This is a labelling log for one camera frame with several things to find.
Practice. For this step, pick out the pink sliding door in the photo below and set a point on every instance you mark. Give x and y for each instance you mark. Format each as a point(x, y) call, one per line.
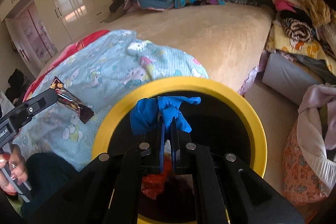
point(31, 38)

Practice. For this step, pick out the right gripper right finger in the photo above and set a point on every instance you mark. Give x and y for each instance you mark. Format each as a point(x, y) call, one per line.
point(229, 191)

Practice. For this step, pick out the orange floral laundry bag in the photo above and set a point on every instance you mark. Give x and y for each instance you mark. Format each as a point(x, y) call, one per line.
point(309, 153)

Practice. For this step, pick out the light blue cartoon blanket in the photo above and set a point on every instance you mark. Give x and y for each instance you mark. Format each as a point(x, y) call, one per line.
point(100, 75)

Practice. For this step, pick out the beige bed cover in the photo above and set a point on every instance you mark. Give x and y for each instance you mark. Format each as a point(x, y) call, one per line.
point(228, 40)

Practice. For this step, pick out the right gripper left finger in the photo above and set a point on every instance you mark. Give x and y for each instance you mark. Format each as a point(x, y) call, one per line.
point(108, 189)

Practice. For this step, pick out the yellow rim black trash bin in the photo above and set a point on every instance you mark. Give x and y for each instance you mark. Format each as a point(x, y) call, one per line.
point(224, 122)

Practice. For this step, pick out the blue plastic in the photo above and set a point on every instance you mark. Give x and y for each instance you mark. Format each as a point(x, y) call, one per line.
point(145, 115)

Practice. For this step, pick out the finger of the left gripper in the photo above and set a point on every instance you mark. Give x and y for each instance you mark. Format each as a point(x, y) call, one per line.
point(30, 108)

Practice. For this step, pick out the brown candy wrapper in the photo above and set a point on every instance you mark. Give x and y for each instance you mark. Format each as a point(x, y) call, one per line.
point(69, 100)

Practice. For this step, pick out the red plastic bag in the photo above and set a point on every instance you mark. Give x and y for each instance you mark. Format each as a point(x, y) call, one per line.
point(154, 184)

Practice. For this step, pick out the clothes pile beside bed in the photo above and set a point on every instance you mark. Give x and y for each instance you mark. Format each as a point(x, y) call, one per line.
point(304, 32)

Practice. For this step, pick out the left hand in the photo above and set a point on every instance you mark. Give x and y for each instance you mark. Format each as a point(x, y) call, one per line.
point(17, 167)

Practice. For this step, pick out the red pink blanket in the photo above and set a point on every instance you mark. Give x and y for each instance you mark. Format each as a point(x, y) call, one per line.
point(67, 52)

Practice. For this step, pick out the grey bedside box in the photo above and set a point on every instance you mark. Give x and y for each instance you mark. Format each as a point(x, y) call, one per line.
point(288, 79)

